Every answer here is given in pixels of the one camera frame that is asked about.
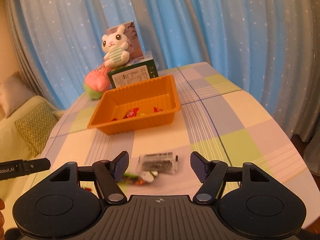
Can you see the plaid tablecloth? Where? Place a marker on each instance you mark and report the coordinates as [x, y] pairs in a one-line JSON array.
[[217, 119]]

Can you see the grey pillow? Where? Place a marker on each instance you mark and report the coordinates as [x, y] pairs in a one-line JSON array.
[[14, 93]]

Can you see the blue starry curtain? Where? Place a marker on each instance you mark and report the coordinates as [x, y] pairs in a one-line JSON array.
[[257, 44]]

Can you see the orange plastic tray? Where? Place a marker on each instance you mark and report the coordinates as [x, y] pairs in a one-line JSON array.
[[160, 92]]

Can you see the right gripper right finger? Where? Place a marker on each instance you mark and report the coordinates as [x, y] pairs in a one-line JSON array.
[[211, 174]]

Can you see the pink green star plush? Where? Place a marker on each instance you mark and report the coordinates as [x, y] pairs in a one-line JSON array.
[[96, 82]]

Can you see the black seaweed snack packet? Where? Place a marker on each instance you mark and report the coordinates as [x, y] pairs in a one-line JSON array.
[[166, 162]]

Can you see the left hand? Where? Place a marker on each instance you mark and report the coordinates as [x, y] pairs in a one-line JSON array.
[[2, 220]]

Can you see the white bunny plush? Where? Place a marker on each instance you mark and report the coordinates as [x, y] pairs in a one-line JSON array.
[[115, 48]]

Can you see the green printed box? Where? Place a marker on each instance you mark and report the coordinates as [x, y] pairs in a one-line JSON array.
[[136, 70]]

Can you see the green zigzag cushion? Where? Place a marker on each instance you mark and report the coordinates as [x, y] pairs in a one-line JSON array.
[[35, 127]]

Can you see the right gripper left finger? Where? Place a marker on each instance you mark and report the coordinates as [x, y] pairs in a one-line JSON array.
[[108, 174]]

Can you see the grey curtain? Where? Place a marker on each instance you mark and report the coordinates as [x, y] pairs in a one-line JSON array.
[[310, 79]]

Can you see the red candy with gold print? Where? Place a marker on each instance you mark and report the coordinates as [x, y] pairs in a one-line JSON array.
[[155, 109]]

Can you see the red square candy packet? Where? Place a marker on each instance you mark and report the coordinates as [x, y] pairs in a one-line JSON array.
[[131, 113]]

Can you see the green long snack wrapper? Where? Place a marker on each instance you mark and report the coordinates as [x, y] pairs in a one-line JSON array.
[[139, 179]]

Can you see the beige sofa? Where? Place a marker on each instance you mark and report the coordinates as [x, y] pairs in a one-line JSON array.
[[13, 147]]

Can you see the brown picture box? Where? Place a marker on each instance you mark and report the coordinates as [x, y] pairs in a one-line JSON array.
[[129, 30]]

